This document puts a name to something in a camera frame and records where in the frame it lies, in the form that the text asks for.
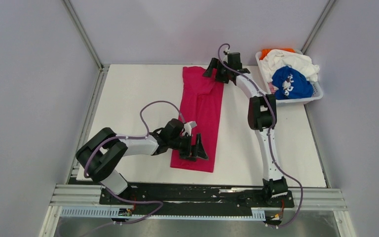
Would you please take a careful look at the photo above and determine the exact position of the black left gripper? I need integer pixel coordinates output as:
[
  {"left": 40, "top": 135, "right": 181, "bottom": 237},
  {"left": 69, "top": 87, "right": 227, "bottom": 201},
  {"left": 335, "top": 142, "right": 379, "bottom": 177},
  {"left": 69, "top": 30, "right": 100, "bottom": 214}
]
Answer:
[{"left": 169, "top": 133, "right": 208, "bottom": 161}]

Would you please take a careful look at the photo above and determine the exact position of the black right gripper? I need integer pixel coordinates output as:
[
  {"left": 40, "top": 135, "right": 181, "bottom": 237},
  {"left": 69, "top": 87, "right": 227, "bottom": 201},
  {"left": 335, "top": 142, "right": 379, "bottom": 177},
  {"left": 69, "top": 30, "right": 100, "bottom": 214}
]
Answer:
[{"left": 204, "top": 58, "right": 232, "bottom": 84}]

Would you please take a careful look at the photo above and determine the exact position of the pink t-shirt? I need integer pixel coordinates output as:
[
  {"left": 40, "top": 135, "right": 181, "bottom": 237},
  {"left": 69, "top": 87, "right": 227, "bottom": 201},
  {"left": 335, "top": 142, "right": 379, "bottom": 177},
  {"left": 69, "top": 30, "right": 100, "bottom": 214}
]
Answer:
[{"left": 170, "top": 66, "right": 224, "bottom": 173}]

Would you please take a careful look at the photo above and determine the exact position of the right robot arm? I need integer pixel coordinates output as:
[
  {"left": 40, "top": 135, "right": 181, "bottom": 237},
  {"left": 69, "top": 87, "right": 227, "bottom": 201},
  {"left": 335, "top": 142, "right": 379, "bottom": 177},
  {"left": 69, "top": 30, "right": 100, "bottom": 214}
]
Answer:
[{"left": 203, "top": 52, "right": 289, "bottom": 206}]

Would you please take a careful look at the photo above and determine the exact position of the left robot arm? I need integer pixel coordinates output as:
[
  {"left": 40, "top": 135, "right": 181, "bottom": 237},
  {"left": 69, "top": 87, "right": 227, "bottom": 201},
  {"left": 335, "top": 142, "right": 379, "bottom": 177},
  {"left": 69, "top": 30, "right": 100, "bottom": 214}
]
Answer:
[{"left": 75, "top": 118, "right": 209, "bottom": 204}]

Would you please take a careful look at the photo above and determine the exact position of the orange t-shirt in basket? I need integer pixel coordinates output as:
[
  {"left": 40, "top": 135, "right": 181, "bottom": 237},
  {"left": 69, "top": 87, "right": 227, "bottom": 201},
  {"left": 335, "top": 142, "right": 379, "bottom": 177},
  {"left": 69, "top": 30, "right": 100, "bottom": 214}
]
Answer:
[{"left": 258, "top": 48, "right": 296, "bottom": 60}]

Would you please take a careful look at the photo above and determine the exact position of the light pink garment in basket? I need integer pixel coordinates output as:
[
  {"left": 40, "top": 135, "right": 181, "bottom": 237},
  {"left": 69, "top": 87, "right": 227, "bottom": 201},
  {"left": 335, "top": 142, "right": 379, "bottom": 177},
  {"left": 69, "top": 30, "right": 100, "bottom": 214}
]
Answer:
[{"left": 268, "top": 82, "right": 279, "bottom": 94}]

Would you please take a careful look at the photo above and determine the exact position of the white t-shirt in basket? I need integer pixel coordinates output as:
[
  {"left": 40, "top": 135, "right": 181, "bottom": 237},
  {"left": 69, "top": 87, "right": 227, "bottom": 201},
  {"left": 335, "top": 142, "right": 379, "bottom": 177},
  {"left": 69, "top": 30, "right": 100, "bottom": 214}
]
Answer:
[{"left": 259, "top": 49, "right": 320, "bottom": 82}]

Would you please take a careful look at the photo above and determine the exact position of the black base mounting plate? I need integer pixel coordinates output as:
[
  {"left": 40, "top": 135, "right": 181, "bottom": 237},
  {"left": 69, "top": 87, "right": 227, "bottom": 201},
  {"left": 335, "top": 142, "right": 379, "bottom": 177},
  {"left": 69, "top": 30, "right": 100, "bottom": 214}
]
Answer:
[{"left": 99, "top": 182, "right": 295, "bottom": 217}]

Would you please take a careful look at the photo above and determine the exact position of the blue t-shirt in basket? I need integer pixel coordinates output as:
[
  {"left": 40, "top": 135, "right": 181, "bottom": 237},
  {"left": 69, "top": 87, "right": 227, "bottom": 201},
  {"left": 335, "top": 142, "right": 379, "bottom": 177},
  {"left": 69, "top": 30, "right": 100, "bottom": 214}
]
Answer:
[{"left": 272, "top": 66, "right": 313, "bottom": 100}]

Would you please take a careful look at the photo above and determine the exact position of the white perforated laundry basket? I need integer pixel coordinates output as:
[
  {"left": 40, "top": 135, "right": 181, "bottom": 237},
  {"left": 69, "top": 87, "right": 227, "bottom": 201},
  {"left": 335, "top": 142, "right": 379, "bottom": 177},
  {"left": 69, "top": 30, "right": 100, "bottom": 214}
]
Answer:
[{"left": 256, "top": 49, "right": 323, "bottom": 106}]

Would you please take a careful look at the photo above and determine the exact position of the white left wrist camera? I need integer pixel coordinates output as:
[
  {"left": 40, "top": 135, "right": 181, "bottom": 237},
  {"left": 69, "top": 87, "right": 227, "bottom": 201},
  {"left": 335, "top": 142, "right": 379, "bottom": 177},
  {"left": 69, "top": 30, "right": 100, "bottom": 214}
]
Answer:
[{"left": 183, "top": 121, "right": 197, "bottom": 136}]

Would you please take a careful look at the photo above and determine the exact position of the white slotted cable duct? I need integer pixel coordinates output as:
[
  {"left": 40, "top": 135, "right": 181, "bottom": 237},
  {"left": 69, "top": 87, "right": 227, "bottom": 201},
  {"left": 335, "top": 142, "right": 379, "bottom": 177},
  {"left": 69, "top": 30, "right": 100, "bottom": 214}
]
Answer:
[{"left": 60, "top": 207, "right": 265, "bottom": 221}]

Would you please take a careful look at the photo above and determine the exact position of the aluminium frame rail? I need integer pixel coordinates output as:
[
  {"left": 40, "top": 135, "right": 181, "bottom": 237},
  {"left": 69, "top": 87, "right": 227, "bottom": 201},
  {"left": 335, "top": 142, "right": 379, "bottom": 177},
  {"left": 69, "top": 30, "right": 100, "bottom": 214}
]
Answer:
[{"left": 50, "top": 184, "right": 347, "bottom": 211}]

